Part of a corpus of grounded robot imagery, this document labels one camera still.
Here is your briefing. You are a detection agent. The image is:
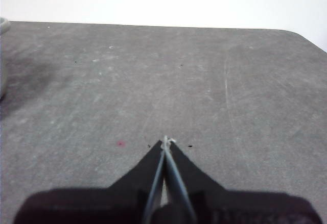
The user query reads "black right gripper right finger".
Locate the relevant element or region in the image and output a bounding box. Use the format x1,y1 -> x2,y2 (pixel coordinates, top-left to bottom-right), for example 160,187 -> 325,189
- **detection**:
165,141 -> 323,224

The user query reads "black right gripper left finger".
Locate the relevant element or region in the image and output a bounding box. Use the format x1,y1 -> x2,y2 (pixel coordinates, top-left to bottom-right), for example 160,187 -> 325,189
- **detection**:
14,139 -> 166,224

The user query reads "pale green electric cooking pot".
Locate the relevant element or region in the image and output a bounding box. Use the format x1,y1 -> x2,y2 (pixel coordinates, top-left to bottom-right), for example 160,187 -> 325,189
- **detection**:
0,16 -> 11,101

